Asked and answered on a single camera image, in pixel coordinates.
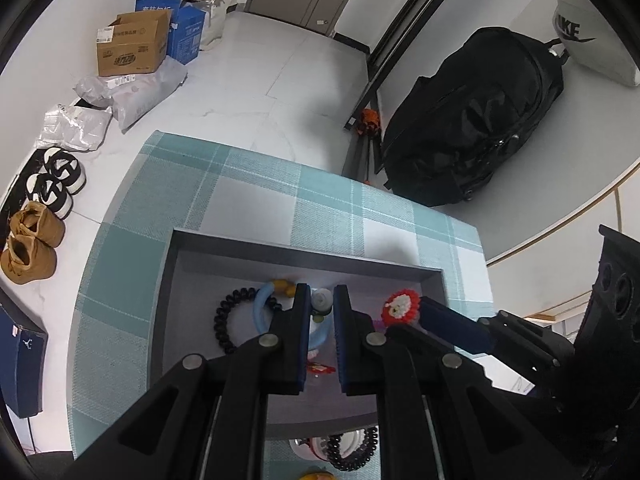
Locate blue ring bracelet with charms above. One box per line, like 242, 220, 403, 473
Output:
252, 279, 335, 358

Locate dark blue shoebox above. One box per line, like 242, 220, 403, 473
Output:
0, 302, 49, 418

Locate brown cardboard box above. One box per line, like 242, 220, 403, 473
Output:
96, 10, 171, 77

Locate red and white flower clip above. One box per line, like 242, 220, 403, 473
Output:
381, 289, 422, 327

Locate blue cardboard box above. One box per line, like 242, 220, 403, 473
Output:
136, 0, 207, 66

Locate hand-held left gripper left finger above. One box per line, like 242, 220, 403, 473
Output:
75, 282, 313, 480

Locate black and white sneaker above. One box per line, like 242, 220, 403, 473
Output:
42, 147, 88, 196
25, 174, 73, 221

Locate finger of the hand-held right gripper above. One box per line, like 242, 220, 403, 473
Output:
417, 296, 563, 371

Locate black spiral hair tie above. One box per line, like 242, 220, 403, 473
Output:
327, 427, 378, 472
214, 287, 278, 356

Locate beige canvas tote bag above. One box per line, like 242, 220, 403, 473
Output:
175, 0, 235, 52

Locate black backpack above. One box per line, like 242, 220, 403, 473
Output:
380, 26, 566, 208

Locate black clothes rack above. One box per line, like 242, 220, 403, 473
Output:
344, 0, 490, 133

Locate black and orange tripod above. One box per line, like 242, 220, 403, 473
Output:
342, 107, 386, 188

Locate grey plastic mailer bag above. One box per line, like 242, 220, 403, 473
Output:
74, 57, 188, 133

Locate grey tray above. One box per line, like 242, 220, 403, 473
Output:
148, 227, 446, 438

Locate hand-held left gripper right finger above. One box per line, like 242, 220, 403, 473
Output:
332, 284, 541, 480

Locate teal checked tablecloth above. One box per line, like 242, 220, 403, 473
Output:
70, 131, 496, 480

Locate white plastic bags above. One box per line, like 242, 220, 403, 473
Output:
39, 104, 113, 152

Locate red and white bangle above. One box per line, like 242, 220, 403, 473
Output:
295, 432, 363, 461

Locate white hanging bag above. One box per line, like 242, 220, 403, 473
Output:
545, 0, 640, 91

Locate brown suede shoe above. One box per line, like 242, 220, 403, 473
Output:
9, 201, 66, 248
0, 234, 57, 285

